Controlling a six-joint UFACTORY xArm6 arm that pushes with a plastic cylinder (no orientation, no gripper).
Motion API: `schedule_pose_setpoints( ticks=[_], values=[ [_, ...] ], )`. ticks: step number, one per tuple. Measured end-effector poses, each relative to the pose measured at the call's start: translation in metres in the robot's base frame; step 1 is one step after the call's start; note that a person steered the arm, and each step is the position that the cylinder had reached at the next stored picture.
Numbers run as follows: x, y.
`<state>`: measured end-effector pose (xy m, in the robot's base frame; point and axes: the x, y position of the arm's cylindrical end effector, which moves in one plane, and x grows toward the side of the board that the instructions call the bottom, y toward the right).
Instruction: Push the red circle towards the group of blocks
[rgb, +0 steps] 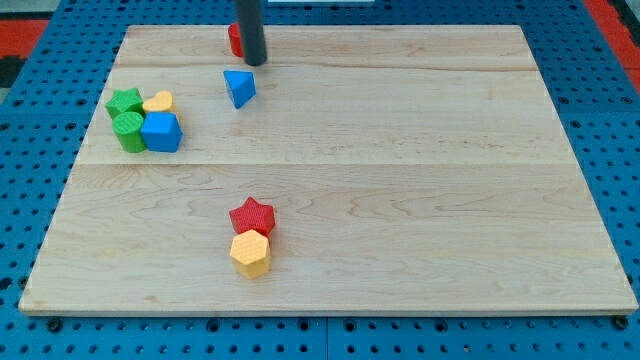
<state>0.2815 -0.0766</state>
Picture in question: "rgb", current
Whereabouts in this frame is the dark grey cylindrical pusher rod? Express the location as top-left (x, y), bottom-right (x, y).
top-left (234, 0), bottom-right (267, 67)

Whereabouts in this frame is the red circle block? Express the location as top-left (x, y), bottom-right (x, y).
top-left (227, 22), bottom-right (244, 58)

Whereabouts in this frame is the blue triangle block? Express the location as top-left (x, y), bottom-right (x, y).
top-left (223, 70), bottom-right (256, 109)

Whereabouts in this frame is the yellow heart block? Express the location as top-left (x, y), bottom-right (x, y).
top-left (142, 90), bottom-right (176, 113)

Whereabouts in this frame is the blue cube block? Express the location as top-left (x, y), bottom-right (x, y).
top-left (141, 112), bottom-right (183, 153)

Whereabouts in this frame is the green star block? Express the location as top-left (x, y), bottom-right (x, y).
top-left (105, 88), bottom-right (144, 119)

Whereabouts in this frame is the green cylinder block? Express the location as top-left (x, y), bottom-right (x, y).
top-left (112, 112), bottom-right (147, 153)

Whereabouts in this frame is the red star block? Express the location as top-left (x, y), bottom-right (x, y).
top-left (229, 197), bottom-right (276, 236)

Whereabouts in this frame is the light wooden board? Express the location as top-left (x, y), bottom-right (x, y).
top-left (19, 25), bottom-right (638, 317)

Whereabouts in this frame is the yellow hexagon block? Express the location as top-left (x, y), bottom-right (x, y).
top-left (230, 230), bottom-right (271, 279)

